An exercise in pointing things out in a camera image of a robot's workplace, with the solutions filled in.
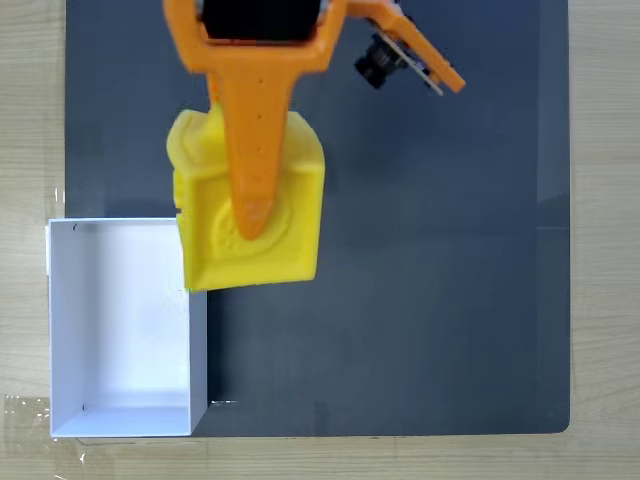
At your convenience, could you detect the white open cardboard box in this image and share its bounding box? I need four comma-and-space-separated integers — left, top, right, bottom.
46, 217, 209, 440

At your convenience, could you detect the dark grey table mat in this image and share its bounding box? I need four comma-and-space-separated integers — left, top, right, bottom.
64, 0, 572, 438

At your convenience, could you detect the yellow toy block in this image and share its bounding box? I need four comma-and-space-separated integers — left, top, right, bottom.
165, 104, 327, 293

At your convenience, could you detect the clear tape piece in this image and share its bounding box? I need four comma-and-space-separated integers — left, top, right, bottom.
3, 393, 52, 427

